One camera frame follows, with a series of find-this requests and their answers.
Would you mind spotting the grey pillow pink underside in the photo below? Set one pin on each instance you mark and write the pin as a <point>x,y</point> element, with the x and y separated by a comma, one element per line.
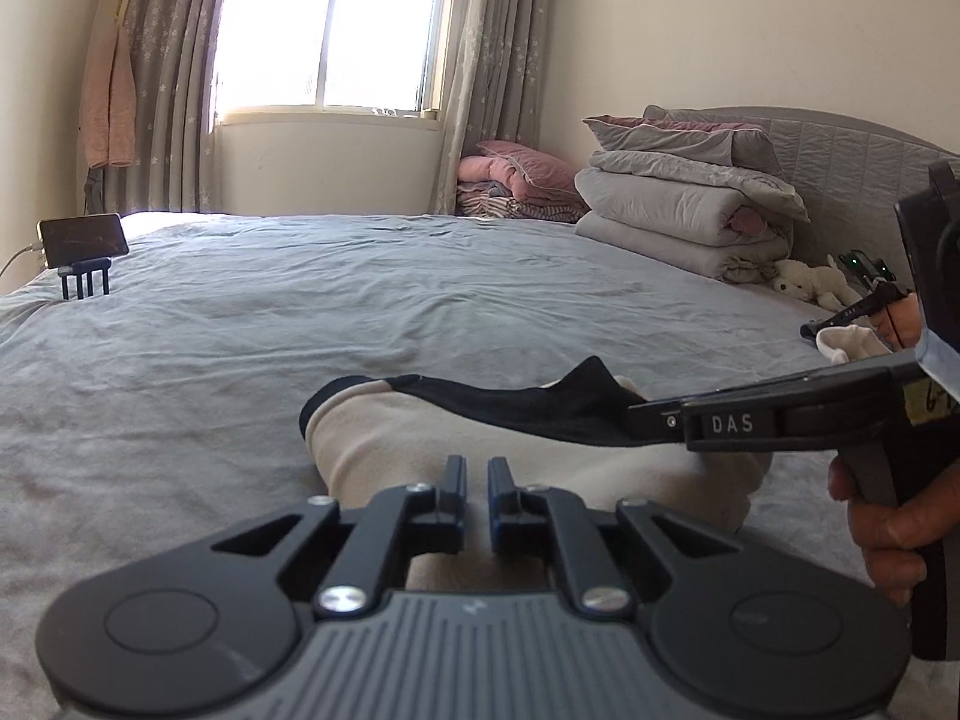
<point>675,139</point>

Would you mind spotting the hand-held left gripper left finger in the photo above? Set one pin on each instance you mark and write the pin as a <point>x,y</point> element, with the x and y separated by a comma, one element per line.
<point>459,502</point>

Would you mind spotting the grey star-print curtain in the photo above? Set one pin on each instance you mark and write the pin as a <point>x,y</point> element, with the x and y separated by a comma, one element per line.
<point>495,75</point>
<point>172,75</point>

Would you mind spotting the white plush toy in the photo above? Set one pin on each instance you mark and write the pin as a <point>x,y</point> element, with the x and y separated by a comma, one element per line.
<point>814,285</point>

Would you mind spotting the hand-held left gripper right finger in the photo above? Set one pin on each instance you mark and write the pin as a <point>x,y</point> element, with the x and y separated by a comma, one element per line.
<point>499,502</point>

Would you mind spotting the cream bear-print shirt black sleeves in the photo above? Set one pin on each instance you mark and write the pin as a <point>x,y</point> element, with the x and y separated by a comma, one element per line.
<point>412,435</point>

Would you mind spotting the blue phone stand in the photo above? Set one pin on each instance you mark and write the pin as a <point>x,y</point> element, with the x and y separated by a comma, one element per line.
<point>84,281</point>

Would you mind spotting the person's right hand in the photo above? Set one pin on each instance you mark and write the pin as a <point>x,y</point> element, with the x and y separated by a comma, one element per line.
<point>889,540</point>

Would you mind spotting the grey padded headboard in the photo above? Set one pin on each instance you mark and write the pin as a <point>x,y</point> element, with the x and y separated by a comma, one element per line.
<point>847,187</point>

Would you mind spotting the pink pillows pile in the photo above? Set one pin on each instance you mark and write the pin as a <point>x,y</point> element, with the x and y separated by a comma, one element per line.
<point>484,178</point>

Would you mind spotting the pink quilted jacket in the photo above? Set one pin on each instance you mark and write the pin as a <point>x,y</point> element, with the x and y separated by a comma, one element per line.
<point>109,97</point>

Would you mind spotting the dark grey hanging cloth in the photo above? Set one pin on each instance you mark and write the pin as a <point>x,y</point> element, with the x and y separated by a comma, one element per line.
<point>94,191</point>

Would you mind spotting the window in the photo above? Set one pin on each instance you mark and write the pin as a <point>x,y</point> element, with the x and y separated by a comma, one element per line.
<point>330,30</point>

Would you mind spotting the white sock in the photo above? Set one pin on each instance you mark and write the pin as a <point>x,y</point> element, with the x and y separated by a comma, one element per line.
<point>851,345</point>

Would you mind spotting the grey rolled quilt pink lining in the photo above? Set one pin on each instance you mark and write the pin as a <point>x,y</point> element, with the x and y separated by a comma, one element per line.
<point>652,210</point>

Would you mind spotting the pale grey folded quilt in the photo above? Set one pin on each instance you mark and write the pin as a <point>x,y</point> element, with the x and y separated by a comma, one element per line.
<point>660,251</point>

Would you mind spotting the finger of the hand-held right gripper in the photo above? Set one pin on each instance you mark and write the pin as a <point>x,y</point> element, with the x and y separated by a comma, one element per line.
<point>735,426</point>

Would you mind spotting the black smartphone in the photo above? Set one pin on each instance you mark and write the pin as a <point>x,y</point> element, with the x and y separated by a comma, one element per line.
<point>84,241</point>

